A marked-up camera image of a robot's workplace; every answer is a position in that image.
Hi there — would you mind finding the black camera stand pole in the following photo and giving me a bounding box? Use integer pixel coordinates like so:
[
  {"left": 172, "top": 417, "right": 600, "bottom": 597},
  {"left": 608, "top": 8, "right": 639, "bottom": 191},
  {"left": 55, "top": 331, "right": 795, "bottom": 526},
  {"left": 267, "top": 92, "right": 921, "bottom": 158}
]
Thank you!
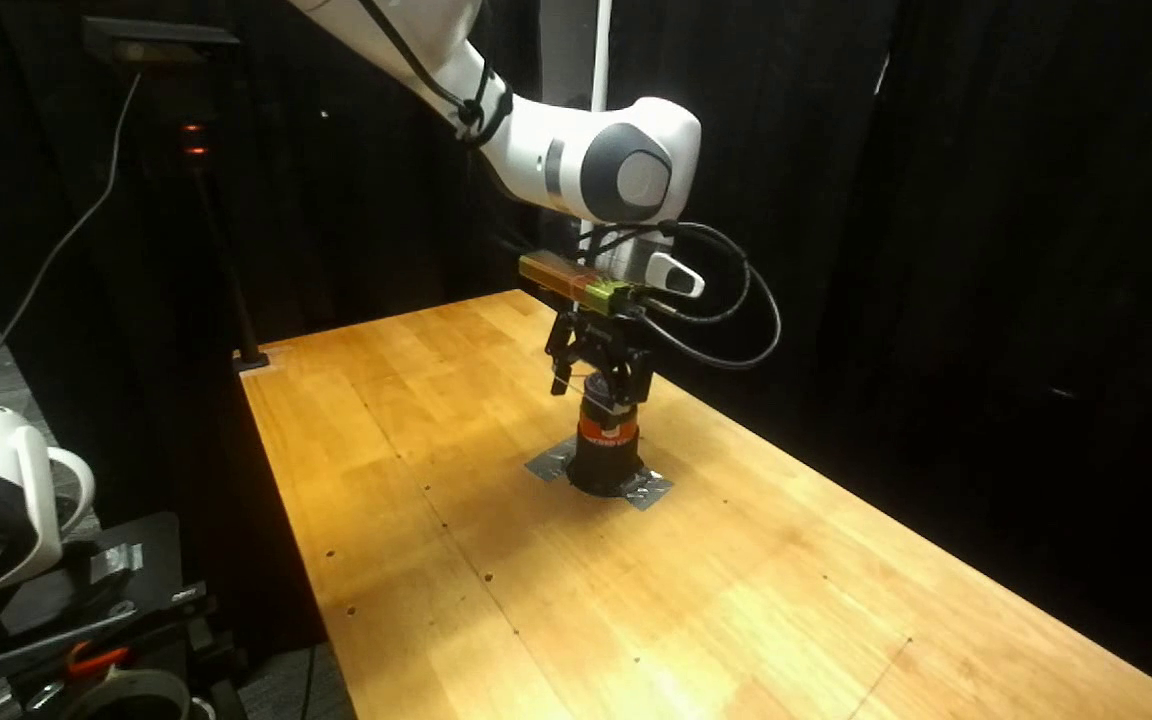
[{"left": 174, "top": 58, "right": 272, "bottom": 378}]

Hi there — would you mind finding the grey hanging cable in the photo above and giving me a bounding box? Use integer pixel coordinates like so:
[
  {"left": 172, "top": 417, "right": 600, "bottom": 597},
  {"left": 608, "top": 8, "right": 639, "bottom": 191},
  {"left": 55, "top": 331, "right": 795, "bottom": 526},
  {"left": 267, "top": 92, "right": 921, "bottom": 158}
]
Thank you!
[{"left": 0, "top": 67, "right": 146, "bottom": 405}]

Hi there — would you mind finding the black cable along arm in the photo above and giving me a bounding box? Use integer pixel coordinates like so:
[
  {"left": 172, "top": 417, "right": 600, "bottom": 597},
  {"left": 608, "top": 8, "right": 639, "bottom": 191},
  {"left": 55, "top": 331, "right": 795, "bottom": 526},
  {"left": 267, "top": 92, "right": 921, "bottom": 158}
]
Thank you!
[{"left": 354, "top": 0, "right": 516, "bottom": 143}]

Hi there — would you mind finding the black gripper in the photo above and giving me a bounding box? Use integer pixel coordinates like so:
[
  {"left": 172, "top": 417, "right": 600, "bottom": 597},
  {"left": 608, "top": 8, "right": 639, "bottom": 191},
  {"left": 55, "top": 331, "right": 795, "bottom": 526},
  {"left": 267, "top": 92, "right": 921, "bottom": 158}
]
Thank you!
[{"left": 545, "top": 299, "right": 658, "bottom": 412}]

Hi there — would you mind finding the dark coffee cup red sleeve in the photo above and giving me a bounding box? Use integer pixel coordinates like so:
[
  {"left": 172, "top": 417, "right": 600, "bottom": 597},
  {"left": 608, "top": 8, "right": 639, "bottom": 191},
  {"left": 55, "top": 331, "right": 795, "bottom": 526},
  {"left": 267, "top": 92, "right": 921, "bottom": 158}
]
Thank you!
[{"left": 562, "top": 378, "right": 647, "bottom": 502}]

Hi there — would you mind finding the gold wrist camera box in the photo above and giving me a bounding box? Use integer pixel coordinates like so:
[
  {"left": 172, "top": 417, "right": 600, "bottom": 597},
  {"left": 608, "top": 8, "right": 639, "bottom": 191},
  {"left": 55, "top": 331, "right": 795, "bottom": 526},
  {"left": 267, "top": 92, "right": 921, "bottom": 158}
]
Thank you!
[{"left": 516, "top": 248, "right": 636, "bottom": 319}]

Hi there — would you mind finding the black curtain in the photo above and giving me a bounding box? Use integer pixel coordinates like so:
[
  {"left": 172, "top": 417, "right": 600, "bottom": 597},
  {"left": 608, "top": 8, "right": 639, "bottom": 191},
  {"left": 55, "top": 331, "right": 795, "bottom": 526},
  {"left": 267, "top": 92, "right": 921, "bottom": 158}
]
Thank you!
[{"left": 0, "top": 0, "right": 1152, "bottom": 675}]

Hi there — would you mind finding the black looped gripper cable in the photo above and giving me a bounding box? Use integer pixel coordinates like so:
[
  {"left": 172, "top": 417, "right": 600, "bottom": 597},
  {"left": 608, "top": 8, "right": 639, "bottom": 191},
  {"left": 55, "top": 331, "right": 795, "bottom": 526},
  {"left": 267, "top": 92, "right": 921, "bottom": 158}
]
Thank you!
[{"left": 621, "top": 217, "right": 786, "bottom": 378}]

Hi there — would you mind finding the white vertical pole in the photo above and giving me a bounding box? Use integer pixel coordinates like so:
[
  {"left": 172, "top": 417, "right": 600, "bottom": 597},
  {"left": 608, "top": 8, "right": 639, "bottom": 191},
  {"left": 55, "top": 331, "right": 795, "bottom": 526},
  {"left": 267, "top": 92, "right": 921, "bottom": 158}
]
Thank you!
[{"left": 584, "top": 0, "right": 615, "bottom": 119}]

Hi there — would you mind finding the small red clip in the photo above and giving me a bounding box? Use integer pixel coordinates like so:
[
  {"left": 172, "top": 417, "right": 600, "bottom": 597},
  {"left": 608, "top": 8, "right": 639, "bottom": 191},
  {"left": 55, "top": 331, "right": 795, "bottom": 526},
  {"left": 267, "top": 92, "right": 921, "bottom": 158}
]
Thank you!
[{"left": 64, "top": 639, "right": 131, "bottom": 680}]

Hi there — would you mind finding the black camera on stand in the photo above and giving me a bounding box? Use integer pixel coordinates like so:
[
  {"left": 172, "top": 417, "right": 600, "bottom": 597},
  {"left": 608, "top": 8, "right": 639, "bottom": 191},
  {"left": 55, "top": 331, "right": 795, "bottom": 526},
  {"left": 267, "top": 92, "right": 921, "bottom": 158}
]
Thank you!
[{"left": 81, "top": 14, "right": 249, "bottom": 72}]

